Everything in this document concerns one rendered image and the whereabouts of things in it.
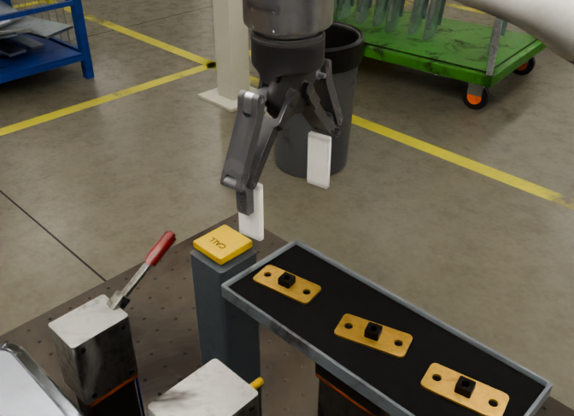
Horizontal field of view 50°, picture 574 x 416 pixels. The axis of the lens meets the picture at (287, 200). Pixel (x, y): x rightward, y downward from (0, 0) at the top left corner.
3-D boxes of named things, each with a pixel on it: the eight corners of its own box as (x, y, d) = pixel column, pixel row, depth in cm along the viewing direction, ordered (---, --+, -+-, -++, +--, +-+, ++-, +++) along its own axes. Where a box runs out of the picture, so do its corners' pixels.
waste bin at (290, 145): (247, 161, 347) (242, 32, 308) (308, 133, 377) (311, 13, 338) (313, 195, 317) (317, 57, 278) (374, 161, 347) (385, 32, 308)
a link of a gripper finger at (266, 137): (301, 94, 64) (295, 88, 63) (260, 193, 63) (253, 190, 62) (271, 85, 66) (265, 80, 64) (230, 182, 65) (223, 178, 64)
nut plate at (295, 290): (251, 280, 79) (250, 272, 78) (268, 265, 82) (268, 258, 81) (306, 306, 75) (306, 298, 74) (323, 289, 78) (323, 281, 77)
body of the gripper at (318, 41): (282, 12, 66) (282, 93, 71) (231, 31, 60) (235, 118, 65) (342, 24, 63) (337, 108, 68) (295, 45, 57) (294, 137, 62)
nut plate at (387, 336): (332, 335, 71) (332, 327, 70) (345, 314, 74) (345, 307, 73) (403, 360, 68) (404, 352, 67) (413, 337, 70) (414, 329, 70)
